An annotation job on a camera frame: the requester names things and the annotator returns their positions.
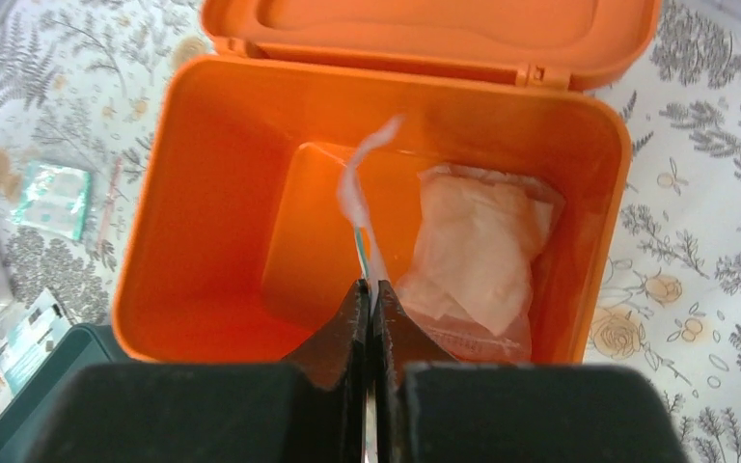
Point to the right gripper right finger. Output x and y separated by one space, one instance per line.
430 407

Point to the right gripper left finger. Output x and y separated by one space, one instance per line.
307 407

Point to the gauze pads clear bag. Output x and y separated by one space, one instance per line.
470 284

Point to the thin white teal packet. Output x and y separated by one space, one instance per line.
354 207

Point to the gloves packet clear bag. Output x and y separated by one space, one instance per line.
54 198

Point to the orange plastic medicine box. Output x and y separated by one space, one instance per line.
239 252

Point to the white teal dressing packet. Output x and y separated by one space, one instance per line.
32 339

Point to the teal divided tray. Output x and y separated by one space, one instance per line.
22 421

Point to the floral tablecloth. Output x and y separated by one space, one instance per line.
81 85

